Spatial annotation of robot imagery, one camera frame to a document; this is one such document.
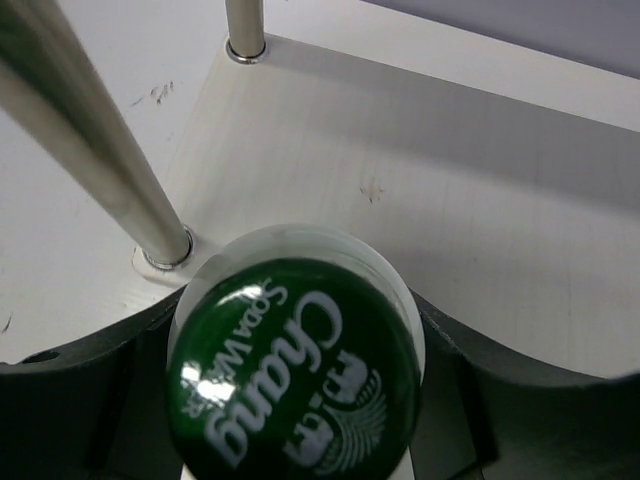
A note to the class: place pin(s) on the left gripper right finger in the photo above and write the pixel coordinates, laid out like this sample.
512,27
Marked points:
490,412

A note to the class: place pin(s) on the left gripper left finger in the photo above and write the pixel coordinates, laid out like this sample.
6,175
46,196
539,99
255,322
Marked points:
92,408

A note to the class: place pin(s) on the clear soda bottle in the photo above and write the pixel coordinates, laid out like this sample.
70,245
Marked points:
295,352

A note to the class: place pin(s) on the white two-tier shelf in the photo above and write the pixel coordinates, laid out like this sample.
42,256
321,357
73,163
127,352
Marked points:
501,183

